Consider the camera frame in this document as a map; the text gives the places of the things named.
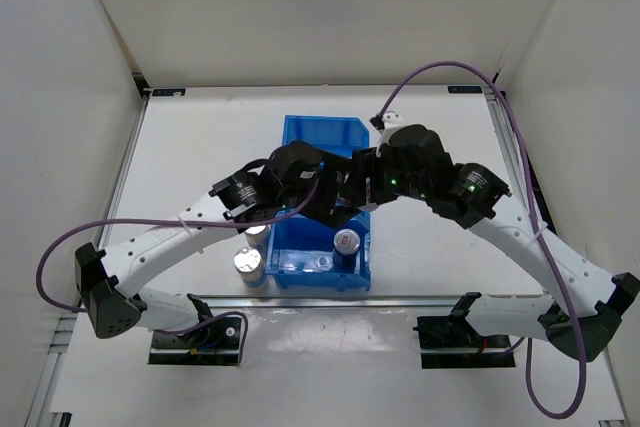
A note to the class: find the aluminium table frame rail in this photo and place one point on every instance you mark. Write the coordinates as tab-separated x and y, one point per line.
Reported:
532	210

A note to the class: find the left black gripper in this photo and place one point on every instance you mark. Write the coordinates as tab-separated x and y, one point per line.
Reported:
331	177

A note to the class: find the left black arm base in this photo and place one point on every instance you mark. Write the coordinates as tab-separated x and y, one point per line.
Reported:
219	343

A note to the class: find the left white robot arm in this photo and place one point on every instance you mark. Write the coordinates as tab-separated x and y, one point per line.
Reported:
113	282

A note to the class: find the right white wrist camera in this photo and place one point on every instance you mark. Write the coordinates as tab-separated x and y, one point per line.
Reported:
386	125

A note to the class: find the silver can front left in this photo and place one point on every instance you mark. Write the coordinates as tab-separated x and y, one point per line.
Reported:
250	267

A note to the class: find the blue plastic divided bin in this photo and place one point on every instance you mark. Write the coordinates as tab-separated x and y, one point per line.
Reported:
301	251

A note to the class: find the silver can rear left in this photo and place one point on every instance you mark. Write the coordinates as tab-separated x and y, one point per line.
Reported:
257	237

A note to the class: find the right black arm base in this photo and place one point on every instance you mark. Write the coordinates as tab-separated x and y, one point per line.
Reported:
442	348

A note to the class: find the silver can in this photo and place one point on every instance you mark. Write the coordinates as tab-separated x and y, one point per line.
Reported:
250	267
257	237

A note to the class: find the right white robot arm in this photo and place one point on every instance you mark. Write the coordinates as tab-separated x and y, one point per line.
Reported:
582	305

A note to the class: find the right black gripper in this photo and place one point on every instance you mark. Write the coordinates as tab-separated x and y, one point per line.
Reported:
367	165

